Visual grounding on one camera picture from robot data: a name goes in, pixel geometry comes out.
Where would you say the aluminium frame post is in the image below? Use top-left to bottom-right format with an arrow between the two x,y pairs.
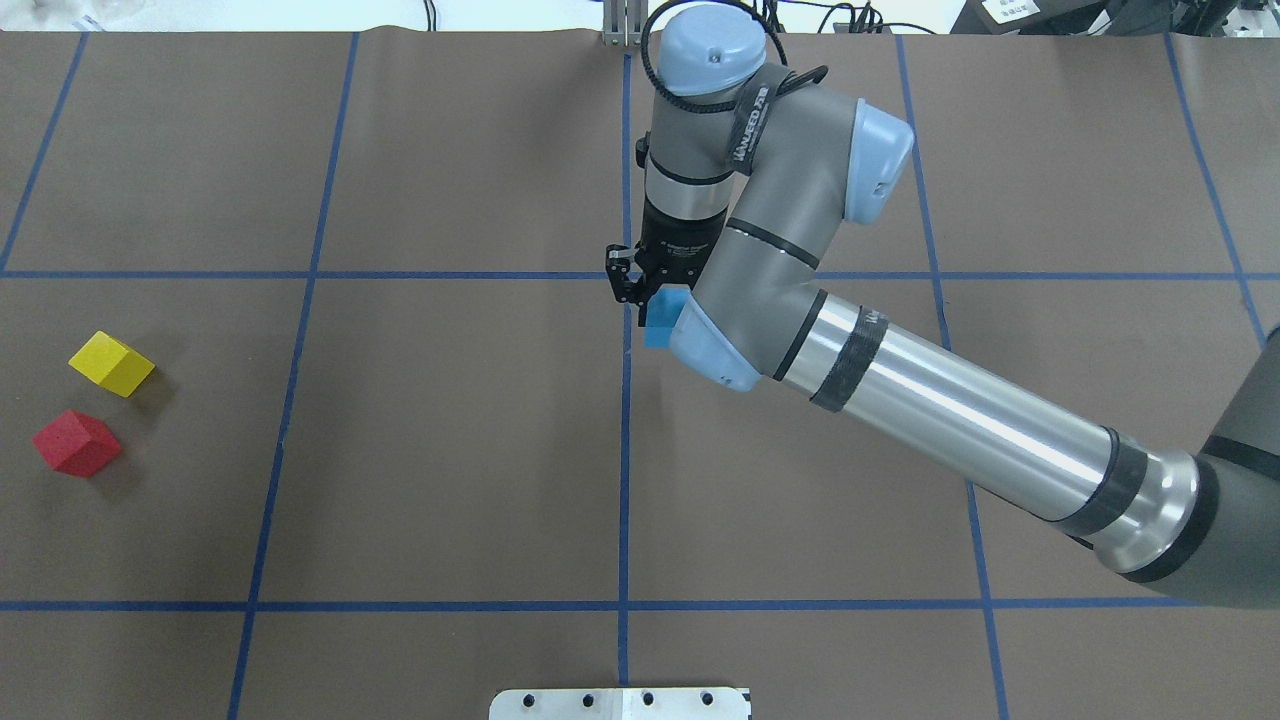
600,0 -> 650,47

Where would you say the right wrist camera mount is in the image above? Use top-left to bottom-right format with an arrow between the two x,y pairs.
605,243 -> 637,306

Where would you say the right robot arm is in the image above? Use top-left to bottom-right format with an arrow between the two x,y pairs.
605,1 -> 1279,609

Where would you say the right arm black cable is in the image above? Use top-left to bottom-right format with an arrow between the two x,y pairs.
640,0 -> 831,97

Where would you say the red cube block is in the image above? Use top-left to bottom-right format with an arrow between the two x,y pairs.
32,409 -> 122,479

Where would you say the blue cube block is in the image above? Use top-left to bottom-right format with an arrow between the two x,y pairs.
643,284 -> 691,348

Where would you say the yellow cube block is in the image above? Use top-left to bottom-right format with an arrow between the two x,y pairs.
68,331 -> 155,398

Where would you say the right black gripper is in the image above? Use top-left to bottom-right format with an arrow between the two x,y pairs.
636,199 -> 727,328

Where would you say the white pedestal column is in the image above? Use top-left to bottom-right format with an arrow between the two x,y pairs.
488,685 -> 753,719

